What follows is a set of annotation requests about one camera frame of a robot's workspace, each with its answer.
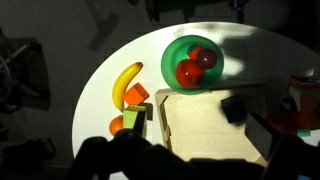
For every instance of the lime green cube block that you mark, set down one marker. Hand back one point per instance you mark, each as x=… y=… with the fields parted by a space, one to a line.
x=134 y=116

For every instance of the dark purple plum toy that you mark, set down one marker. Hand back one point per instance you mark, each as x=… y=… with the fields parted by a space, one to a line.
x=206 y=59

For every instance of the orange and white cube toy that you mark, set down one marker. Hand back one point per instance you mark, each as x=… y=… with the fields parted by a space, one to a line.
x=306 y=96

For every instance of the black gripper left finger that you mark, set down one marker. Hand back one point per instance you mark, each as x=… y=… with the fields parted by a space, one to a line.
x=127 y=152

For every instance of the yellow banana toy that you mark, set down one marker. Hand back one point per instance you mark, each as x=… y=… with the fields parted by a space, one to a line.
x=122 y=82

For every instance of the orange cube block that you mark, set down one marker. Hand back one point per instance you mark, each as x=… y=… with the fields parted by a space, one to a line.
x=135 y=95

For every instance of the white round table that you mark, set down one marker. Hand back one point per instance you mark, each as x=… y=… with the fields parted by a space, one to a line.
x=252 y=57

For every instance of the green translucent plastic bowl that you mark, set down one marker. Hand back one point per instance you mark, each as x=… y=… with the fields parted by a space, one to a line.
x=176 y=52

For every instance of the light wooden tray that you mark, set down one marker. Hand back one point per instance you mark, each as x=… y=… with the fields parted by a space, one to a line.
x=196 y=127

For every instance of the orange fruit toy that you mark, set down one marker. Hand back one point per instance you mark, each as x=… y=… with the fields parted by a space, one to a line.
x=116 y=125

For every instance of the orange carrot piece toy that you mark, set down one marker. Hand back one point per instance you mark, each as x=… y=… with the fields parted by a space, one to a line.
x=193 y=51

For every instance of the red tomato toy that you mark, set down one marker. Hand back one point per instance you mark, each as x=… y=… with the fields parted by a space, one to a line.
x=188 y=73

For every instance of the blue cube block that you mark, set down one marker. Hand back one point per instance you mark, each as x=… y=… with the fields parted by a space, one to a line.
x=234 y=109

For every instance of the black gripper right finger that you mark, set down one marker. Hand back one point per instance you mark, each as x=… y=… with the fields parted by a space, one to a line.
x=293 y=159

